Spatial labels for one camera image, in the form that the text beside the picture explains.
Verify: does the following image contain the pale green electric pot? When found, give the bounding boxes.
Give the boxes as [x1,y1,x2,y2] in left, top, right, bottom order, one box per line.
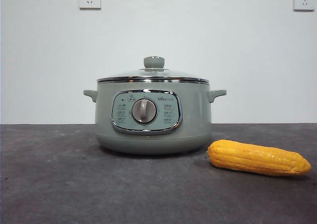
[83,79,227,156]

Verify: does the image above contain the yellow corn cob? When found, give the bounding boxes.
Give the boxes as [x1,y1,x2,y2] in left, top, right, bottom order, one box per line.
[207,139,313,177]

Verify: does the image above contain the glass lid with green knob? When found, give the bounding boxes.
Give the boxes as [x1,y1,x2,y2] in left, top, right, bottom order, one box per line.
[96,56,210,83]

